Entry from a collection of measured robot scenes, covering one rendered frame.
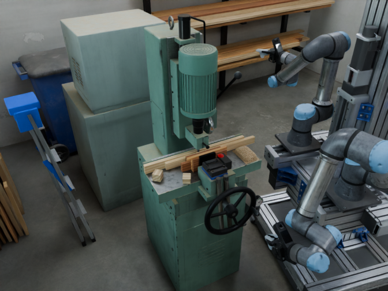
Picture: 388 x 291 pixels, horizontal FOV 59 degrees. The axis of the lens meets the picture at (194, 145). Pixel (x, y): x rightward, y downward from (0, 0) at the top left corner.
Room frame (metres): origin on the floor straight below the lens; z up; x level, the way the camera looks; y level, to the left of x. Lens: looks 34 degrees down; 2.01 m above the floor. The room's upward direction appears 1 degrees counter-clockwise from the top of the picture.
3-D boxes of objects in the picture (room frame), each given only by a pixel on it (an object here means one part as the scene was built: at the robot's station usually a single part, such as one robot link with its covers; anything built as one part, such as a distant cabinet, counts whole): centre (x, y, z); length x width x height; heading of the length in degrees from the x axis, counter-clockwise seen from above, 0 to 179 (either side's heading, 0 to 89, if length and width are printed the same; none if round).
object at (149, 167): (1.52, -0.01, 0.93); 0.60 x 0.02 x 0.05; 117
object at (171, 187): (1.41, -0.07, 0.87); 0.61 x 0.30 x 0.06; 117
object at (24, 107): (1.75, 0.90, 0.58); 0.27 x 0.25 x 1.16; 122
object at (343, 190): (1.32, -0.79, 0.87); 0.15 x 0.15 x 0.10
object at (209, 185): (1.33, -0.11, 0.92); 0.15 x 0.13 x 0.09; 117
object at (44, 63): (2.98, 1.24, 0.48); 0.64 x 0.54 x 0.97; 123
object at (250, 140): (1.54, -0.10, 0.92); 0.55 x 0.02 x 0.04; 117
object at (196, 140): (1.52, -0.02, 1.03); 0.14 x 0.07 x 0.09; 27
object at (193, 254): (1.61, 0.03, 0.36); 0.58 x 0.45 x 0.71; 27
